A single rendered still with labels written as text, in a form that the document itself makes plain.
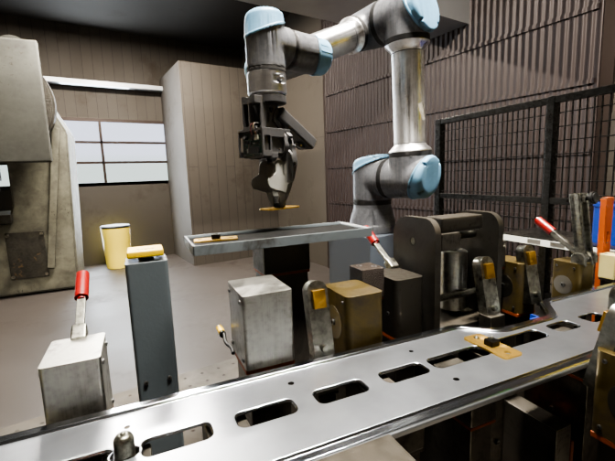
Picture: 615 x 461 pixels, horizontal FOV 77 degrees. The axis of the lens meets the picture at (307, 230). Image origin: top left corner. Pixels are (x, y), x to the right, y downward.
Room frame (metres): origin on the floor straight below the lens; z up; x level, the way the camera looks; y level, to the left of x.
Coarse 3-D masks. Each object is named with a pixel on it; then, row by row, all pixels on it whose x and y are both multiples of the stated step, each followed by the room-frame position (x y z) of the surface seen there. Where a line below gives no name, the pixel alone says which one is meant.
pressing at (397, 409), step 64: (576, 320) 0.67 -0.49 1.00; (256, 384) 0.49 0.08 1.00; (320, 384) 0.48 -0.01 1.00; (384, 384) 0.48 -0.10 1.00; (448, 384) 0.47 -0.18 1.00; (512, 384) 0.47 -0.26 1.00; (0, 448) 0.38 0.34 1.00; (64, 448) 0.38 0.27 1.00; (192, 448) 0.37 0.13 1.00; (256, 448) 0.36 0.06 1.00; (320, 448) 0.36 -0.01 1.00
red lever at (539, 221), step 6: (534, 222) 1.00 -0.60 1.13; (540, 222) 0.99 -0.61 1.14; (546, 222) 0.98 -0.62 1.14; (546, 228) 0.97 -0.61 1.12; (552, 228) 0.96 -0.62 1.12; (552, 234) 0.96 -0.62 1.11; (558, 234) 0.95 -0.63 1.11; (558, 240) 0.94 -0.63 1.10; (564, 240) 0.93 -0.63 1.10; (570, 246) 0.91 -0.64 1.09; (588, 258) 0.88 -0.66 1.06
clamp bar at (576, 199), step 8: (592, 192) 0.88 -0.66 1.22; (568, 200) 0.93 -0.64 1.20; (576, 200) 0.90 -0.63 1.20; (584, 200) 0.89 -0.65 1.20; (592, 200) 0.87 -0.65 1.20; (576, 208) 0.90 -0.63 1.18; (584, 208) 0.91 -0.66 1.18; (576, 216) 0.90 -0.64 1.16; (584, 216) 0.91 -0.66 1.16; (576, 224) 0.90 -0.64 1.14; (584, 224) 0.91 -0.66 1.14; (576, 232) 0.90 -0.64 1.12; (584, 232) 0.90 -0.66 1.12; (576, 240) 0.89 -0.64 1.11; (584, 240) 0.88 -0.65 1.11; (576, 248) 0.89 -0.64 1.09; (584, 248) 0.88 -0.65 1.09; (592, 248) 0.89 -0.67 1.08; (592, 256) 0.89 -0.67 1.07; (592, 264) 0.88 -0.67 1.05
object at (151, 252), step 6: (138, 246) 0.71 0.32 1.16; (144, 246) 0.71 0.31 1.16; (150, 246) 0.70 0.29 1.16; (156, 246) 0.70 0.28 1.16; (132, 252) 0.65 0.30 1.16; (138, 252) 0.66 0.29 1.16; (144, 252) 0.66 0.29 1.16; (150, 252) 0.66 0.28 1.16; (156, 252) 0.67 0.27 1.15; (162, 252) 0.67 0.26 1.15; (132, 258) 0.65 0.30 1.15; (138, 258) 0.68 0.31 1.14; (144, 258) 0.67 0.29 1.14; (150, 258) 0.68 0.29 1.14
